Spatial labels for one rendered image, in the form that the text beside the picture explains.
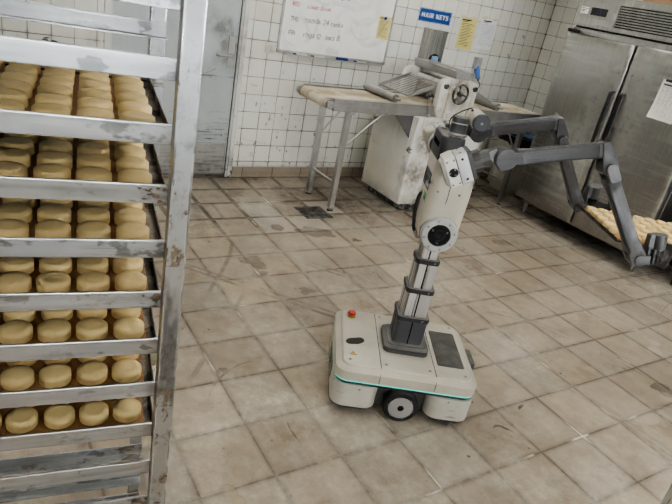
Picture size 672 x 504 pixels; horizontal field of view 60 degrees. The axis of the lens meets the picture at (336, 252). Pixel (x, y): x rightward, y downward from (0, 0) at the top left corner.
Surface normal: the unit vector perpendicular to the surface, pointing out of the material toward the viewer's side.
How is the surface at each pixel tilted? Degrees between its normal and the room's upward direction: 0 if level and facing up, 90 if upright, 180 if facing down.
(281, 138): 90
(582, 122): 90
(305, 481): 0
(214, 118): 90
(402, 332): 90
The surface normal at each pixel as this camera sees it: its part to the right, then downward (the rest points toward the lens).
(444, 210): -0.03, 0.58
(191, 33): 0.34, 0.45
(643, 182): -0.84, 0.07
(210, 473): 0.18, -0.89
